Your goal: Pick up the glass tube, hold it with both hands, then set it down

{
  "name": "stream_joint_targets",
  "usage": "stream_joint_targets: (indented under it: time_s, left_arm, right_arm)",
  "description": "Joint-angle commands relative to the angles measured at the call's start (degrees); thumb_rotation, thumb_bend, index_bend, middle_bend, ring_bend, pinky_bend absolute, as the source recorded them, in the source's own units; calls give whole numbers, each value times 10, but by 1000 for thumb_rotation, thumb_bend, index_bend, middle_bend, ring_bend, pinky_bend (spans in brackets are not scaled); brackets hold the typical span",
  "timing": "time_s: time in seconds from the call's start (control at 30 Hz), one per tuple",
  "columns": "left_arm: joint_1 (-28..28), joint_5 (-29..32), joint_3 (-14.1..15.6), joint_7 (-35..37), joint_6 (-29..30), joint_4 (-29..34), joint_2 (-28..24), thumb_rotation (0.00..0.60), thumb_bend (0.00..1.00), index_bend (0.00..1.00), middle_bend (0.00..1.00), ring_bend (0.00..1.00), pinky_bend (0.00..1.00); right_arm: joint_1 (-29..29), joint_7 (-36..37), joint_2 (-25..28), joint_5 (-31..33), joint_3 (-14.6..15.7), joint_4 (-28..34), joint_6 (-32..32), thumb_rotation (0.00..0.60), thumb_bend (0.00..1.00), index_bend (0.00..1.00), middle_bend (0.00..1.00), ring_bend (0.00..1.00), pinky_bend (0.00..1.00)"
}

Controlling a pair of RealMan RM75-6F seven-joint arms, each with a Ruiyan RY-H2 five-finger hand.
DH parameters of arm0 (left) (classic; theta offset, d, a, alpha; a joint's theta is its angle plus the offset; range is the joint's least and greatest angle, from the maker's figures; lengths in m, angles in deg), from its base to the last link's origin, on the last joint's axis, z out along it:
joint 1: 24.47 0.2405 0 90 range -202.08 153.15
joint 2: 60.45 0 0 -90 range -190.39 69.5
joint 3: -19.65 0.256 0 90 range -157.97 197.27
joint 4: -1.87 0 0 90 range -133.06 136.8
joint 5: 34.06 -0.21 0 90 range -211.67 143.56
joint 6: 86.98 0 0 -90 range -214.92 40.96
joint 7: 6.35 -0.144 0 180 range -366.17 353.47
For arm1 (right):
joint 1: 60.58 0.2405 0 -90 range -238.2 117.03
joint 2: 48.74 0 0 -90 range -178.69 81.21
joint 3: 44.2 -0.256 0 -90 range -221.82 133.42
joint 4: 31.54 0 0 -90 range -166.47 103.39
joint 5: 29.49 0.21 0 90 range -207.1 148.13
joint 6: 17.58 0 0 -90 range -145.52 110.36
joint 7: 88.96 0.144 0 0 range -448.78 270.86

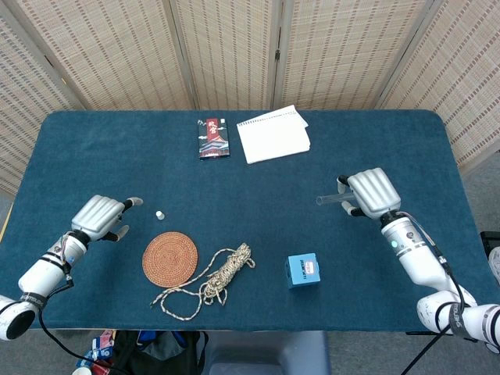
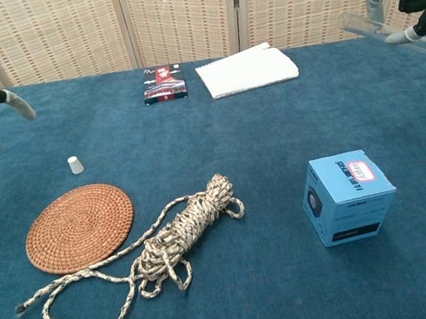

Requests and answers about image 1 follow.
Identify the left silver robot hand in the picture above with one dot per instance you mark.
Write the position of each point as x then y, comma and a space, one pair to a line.
95, 218

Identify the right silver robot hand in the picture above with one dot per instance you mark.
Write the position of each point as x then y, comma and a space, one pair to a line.
375, 191

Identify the clear glass test tube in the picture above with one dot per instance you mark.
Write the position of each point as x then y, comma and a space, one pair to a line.
330, 198

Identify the small white tube cap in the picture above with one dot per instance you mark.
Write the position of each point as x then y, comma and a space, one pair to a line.
160, 216

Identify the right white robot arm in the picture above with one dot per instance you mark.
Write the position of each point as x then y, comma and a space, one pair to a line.
420, 261

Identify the round woven rattan coaster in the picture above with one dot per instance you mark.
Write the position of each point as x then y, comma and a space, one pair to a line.
170, 259

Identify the blue cardboard box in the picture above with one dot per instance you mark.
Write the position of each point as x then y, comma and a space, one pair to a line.
302, 271

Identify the white spiral notebook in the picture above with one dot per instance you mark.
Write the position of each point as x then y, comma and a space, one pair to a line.
273, 140

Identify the black box on floor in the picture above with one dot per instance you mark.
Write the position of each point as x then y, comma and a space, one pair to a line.
490, 240

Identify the blue tablecloth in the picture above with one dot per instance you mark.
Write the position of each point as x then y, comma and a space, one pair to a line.
250, 187

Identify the red and blue drink packs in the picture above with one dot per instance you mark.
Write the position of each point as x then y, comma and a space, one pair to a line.
99, 349

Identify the clear plastic bag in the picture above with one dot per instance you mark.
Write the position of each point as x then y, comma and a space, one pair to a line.
495, 263

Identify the red and black booklet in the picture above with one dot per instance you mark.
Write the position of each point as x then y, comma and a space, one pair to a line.
213, 138

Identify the black backpack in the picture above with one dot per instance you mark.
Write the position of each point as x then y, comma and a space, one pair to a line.
156, 353

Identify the black screen hinge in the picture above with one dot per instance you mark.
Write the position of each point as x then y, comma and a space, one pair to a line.
277, 54

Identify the woven folding screen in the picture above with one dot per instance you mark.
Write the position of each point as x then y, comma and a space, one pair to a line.
117, 51

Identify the grey blue chair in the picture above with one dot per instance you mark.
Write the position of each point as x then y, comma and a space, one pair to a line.
269, 353

